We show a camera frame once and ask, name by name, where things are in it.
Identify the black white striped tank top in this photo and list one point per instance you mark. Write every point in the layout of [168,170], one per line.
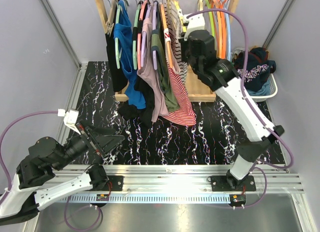
[183,66]

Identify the pink hanger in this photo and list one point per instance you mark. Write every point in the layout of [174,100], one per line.
[143,9]

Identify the lilac hanger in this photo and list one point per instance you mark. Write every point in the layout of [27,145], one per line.
[144,34]

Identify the black garment on clip hanger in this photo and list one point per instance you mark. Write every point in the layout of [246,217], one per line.
[119,81]

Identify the yellow plastic hanger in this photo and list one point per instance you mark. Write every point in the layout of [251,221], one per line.
[176,17]

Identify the orange hanger with red top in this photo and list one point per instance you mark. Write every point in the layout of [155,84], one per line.
[167,36]

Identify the purple hanger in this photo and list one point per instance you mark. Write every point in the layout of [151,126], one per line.
[155,30]

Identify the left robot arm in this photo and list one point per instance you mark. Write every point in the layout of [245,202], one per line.
[27,198]

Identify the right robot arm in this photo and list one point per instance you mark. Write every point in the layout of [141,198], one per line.
[198,50]

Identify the white laundry basket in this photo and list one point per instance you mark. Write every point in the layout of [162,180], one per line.
[265,92]

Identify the orange empty hanger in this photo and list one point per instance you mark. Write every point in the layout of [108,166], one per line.
[222,2]
[218,25]

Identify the cream empty hanger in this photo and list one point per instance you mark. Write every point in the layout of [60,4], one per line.
[200,5]

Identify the aluminium rail base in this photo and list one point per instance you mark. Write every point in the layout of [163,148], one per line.
[165,171]

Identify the wooden clip hanger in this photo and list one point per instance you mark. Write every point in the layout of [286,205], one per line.
[111,17]

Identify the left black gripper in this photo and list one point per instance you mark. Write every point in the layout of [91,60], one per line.
[105,141]

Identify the lime green empty hanger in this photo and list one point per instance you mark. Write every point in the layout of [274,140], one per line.
[209,4]

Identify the blue top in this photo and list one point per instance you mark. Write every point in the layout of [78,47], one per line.
[135,98]

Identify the wooden clothes rack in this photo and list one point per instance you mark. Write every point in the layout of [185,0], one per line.
[197,91]

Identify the mint green hanger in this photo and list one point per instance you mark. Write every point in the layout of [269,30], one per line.
[118,49]

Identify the navy printed shirt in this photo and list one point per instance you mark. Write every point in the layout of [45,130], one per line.
[257,72]

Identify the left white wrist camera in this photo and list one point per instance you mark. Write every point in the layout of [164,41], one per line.
[69,118]

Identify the red white striped top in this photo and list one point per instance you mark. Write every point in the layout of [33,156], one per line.
[185,115]

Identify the mauve pink top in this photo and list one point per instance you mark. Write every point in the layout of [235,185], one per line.
[150,76]

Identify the olive green top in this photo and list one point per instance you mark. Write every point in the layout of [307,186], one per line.
[163,75]

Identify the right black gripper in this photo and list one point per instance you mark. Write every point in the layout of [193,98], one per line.
[184,42]

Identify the light blue empty hanger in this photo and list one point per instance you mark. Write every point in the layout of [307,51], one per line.
[226,44]

